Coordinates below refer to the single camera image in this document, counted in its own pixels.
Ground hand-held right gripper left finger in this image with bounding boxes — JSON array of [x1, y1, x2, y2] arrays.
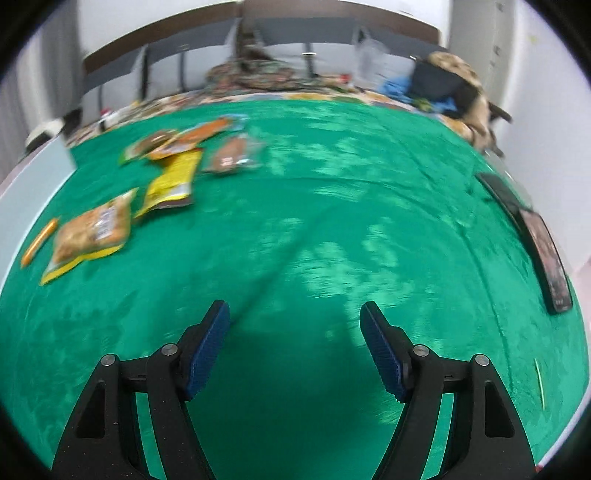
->
[[52, 300, 230, 480]]

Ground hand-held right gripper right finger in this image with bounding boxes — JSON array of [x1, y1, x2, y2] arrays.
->
[[359, 301, 539, 480]]

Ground clear yellow peanut packet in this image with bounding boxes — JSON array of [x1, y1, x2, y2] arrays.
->
[[41, 188, 139, 286]]

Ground yellow and brown snack packet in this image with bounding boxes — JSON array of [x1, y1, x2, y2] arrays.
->
[[134, 148, 204, 217]]

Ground clear packet with brown meat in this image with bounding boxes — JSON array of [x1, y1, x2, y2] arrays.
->
[[203, 134, 266, 176]]

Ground orange sausage stick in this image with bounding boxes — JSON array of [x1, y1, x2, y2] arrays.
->
[[21, 218, 60, 268]]

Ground green brown snack packet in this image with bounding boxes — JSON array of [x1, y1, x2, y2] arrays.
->
[[119, 130, 178, 166]]

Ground orange snack packet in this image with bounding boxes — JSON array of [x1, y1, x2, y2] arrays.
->
[[148, 117, 243, 160]]

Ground white cardboard box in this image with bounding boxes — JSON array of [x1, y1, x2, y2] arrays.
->
[[0, 134, 77, 278]]

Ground phone with lit screen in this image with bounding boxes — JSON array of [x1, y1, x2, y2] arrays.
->
[[517, 208, 573, 315]]

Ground black phone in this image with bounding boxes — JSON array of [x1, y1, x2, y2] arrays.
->
[[475, 172, 525, 217]]

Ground black bag with clothes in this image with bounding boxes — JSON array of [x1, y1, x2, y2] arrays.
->
[[427, 52, 513, 153]]

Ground blue cloth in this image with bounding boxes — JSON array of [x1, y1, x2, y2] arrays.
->
[[381, 76, 458, 116]]

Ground floral bedsheet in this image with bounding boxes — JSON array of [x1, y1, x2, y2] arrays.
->
[[69, 88, 476, 144]]

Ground white cloth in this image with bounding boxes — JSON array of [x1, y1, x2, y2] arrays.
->
[[25, 117, 65, 153]]

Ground floral cloth heap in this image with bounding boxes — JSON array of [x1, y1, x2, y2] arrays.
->
[[205, 44, 352, 93]]

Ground clear plastic bag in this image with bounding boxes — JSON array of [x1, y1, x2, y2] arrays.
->
[[355, 38, 393, 88]]

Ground brown headboard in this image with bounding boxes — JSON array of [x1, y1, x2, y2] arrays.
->
[[83, 0, 448, 75]]

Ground grey curtain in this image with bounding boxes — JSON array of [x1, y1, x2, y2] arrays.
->
[[28, 0, 81, 116]]

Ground grey cushion with strap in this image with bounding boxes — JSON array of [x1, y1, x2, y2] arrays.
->
[[143, 25, 241, 97], [360, 25, 439, 65], [256, 18, 361, 77], [85, 46, 148, 121]]

